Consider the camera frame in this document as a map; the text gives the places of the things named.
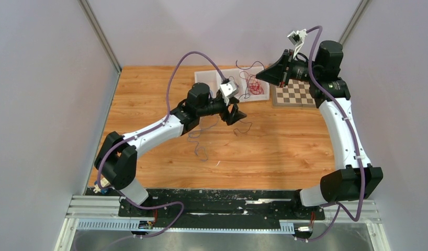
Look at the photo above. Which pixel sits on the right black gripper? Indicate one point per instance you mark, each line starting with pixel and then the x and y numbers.
pixel 277 73

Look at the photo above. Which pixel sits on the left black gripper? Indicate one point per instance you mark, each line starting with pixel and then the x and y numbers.
pixel 235 115

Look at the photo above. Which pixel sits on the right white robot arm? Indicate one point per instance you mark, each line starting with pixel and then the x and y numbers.
pixel 354 176

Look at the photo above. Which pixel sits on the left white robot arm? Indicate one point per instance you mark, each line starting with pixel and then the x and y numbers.
pixel 118 155

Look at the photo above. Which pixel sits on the white three-compartment bin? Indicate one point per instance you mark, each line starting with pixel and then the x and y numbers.
pixel 250 88

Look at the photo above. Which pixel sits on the wooden chessboard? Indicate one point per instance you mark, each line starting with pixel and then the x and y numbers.
pixel 295 94

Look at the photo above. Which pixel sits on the white blue toy block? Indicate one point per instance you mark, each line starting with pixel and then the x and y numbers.
pixel 105 186

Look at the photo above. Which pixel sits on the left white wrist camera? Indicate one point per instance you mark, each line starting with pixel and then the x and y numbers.
pixel 228 90

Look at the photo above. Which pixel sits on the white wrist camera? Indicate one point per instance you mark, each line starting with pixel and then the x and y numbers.
pixel 297 38
pixel 228 90

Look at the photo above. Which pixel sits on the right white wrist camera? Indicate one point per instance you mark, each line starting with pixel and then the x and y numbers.
pixel 297 38

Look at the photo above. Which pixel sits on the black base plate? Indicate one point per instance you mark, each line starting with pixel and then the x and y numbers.
pixel 221 209

